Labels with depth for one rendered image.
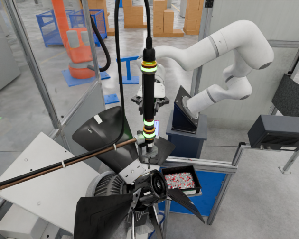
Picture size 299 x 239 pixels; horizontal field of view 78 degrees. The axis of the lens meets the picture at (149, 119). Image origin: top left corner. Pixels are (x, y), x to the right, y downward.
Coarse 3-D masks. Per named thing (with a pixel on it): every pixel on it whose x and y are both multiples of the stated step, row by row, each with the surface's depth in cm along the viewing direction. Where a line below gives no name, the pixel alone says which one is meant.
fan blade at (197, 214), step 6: (168, 192) 88; (174, 192) 93; (180, 192) 98; (174, 198) 80; (180, 198) 87; (186, 198) 94; (180, 204) 79; (186, 204) 84; (192, 204) 92; (192, 210) 84; (198, 216) 83; (204, 222) 84
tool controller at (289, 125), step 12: (264, 120) 99; (276, 120) 99; (288, 120) 99; (252, 132) 109; (264, 132) 97; (276, 132) 96; (288, 132) 95; (252, 144) 108; (264, 144) 105; (276, 144) 104; (288, 144) 102
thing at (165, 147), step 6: (138, 132) 100; (156, 138) 100; (162, 138) 102; (156, 144) 95; (162, 144) 97; (168, 144) 99; (138, 150) 90; (162, 150) 92; (168, 150) 94; (156, 156) 87; (162, 156) 88; (144, 162) 84; (150, 162) 84; (156, 162) 83; (162, 162) 85
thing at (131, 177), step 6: (132, 162) 72; (138, 162) 73; (126, 168) 72; (132, 168) 72; (138, 168) 73; (144, 168) 73; (120, 174) 71; (126, 174) 72; (132, 174) 72; (138, 174) 73; (126, 180) 72; (132, 180) 72
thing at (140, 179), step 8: (144, 176) 70; (152, 176) 71; (160, 176) 75; (128, 184) 73; (136, 184) 70; (144, 184) 68; (152, 184) 68; (160, 184) 73; (128, 192) 71; (144, 192) 67; (152, 192) 66; (160, 192) 69; (144, 200) 68; (152, 200) 67; (160, 200) 67; (136, 208) 71; (144, 208) 74
